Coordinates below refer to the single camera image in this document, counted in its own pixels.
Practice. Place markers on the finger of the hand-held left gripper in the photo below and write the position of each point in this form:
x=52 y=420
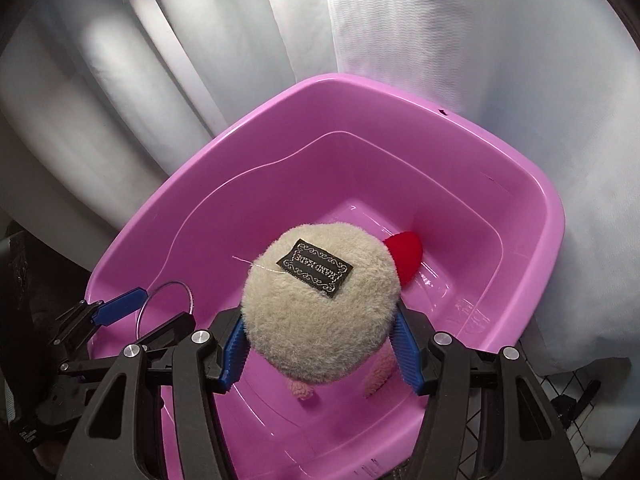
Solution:
x=172 y=332
x=120 y=305

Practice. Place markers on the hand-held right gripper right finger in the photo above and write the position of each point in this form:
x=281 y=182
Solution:
x=407 y=360

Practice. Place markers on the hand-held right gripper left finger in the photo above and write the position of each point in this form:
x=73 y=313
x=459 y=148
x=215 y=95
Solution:
x=234 y=360

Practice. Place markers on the silver bangle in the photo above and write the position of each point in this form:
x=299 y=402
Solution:
x=171 y=282

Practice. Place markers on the beige plush pompom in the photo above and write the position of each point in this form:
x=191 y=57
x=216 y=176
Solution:
x=310 y=330

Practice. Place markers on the pink strawberry plush headband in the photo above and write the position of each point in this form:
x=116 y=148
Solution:
x=407 y=255

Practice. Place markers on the pink plastic basin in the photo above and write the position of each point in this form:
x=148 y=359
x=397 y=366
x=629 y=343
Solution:
x=350 y=175

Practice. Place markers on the white checked tablecloth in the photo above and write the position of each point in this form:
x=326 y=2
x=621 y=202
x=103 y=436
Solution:
x=555 y=375

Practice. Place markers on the white curtain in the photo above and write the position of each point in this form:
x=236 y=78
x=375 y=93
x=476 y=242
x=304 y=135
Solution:
x=450 y=35

